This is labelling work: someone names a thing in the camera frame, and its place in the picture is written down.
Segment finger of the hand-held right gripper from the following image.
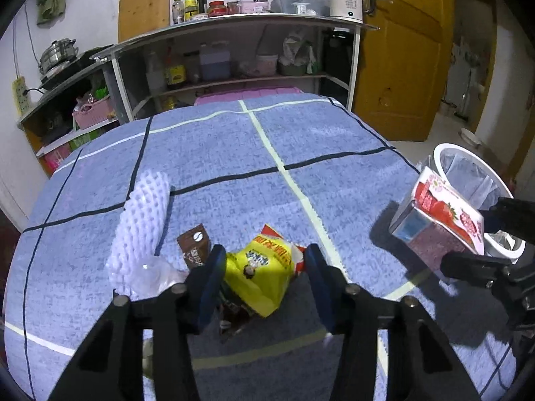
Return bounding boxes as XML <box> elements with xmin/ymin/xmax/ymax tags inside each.
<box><xmin>441</xmin><ymin>251</ymin><xmax>513</xmax><ymax>289</ymax></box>
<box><xmin>480</xmin><ymin>197</ymin><xmax>535</xmax><ymax>245</ymax></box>

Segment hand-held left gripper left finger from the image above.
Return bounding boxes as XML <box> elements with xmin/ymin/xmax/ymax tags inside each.
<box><xmin>48</xmin><ymin>244</ymin><xmax>228</xmax><ymax>401</ymax></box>

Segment crumpled plastic bags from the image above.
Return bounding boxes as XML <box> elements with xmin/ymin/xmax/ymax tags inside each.
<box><xmin>278</xmin><ymin>35</ymin><xmax>320</xmax><ymax>77</ymax></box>

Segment black induction cooker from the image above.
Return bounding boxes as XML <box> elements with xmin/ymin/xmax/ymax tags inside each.
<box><xmin>38</xmin><ymin>44</ymin><xmax>114</xmax><ymax>90</ymax></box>

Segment small plastic bucket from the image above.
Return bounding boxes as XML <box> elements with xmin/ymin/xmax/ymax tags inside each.
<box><xmin>255</xmin><ymin>53</ymin><xmax>279</xmax><ymax>77</ymax></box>

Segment white round trash bin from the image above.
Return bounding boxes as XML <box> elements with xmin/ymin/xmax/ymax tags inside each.
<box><xmin>432</xmin><ymin>143</ymin><xmax>526</xmax><ymax>264</ymax></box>

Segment white trash bin with bag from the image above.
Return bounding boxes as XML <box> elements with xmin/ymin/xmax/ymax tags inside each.
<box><xmin>414</xmin><ymin>152</ymin><xmax>508</xmax><ymax>218</ymax></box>

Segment white plastic jug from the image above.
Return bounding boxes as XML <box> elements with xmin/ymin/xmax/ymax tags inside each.
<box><xmin>144</xmin><ymin>52</ymin><xmax>168</xmax><ymax>97</ymax></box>

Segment yellow wooden door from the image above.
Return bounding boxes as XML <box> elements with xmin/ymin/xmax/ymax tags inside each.
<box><xmin>353</xmin><ymin>0</ymin><xmax>454</xmax><ymax>142</ymax></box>

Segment wooden cutting board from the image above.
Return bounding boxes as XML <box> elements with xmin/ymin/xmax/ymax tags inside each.
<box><xmin>118</xmin><ymin>0</ymin><xmax>172</xmax><ymax>42</ymax></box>

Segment grey plastic jug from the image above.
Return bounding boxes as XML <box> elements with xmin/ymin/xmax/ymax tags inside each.
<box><xmin>198</xmin><ymin>42</ymin><xmax>231</xmax><ymax>82</ymax></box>

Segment low grey shelf unit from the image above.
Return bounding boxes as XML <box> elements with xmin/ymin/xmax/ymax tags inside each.
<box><xmin>17</xmin><ymin>56</ymin><xmax>122</xmax><ymax>176</ymax></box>

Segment white foam fruit net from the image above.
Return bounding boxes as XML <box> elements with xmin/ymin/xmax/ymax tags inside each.
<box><xmin>106</xmin><ymin>170</ymin><xmax>172</xmax><ymax>297</ymax></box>

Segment brown snack packet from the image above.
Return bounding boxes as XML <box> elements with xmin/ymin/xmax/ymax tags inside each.
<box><xmin>176</xmin><ymin>223</ymin><xmax>212</xmax><ymax>270</ymax></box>

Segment dark sauce bottle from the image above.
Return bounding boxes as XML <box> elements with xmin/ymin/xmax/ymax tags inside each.
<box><xmin>164</xmin><ymin>48</ymin><xmax>187</xmax><ymax>90</ymax></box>

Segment pink lidded storage box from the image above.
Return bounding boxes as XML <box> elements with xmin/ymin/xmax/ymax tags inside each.
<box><xmin>194</xmin><ymin>87</ymin><xmax>304</xmax><ymax>107</ymax></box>

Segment white floor bowl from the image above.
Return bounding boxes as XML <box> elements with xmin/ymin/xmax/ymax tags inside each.
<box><xmin>459</xmin><ymin>127</ymin><xmax>481</xmax><ymax>148</ymax></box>

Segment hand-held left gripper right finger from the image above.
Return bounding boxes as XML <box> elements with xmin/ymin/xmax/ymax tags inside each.
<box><xmin>304</xmin><ymin>243</ymin><xmax>481</xmax><ymax>401</ymax></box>

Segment clear plastic wrapper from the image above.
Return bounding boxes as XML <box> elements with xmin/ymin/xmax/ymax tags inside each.
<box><xmin>125</xmin><ymin>255</ymin><xmax>190</xmax><ymax>301</ymax></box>

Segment pink plastic basket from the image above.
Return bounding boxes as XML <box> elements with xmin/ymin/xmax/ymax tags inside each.
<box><xmin>72</xmin><ymin>94</ymin><xmax>115</xmax><ymax>130</ymax></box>

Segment black wall cable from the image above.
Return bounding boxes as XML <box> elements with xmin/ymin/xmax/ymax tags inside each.
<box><xmin>12</xmin><ymin>4</ymin><xmax>38</xmax><ymax>78</ymax></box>

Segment yellow snack packet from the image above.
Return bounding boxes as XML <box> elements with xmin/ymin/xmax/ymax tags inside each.
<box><xmin>223</xmin><ymin>223</ymin><xmax>306</xmax><ymax>318</ymax></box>

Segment steel cooking pot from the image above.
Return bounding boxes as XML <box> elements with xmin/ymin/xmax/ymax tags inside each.
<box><xmin>38</xmin><ymin>39</ymin><xmax>80</xmax><ymax>75</ymax></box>

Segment pink strawberry milk carton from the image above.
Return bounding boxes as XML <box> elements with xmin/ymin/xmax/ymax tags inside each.
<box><xmin>389</xmin><ymin>166</ymin><xmax>486</xmax><ymax>274</ymax></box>

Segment tall white shelf unit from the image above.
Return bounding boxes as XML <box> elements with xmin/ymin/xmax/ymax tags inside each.
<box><xmin>90</xmin><ymin>12</ymin><xmax>381</xmax><ymax>124</ymax></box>

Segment clear plastic storage container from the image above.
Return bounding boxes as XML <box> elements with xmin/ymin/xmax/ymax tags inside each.
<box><xmin>272</xmin><ymin>0</ymin><xmax>333</xmax><ymax>16</ymax></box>

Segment yellow power strip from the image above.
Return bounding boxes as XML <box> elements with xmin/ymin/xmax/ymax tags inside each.
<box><xmin>12</xmin><ymin>76</ymin><xmax>28</xmax><ymax>115</ymax></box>

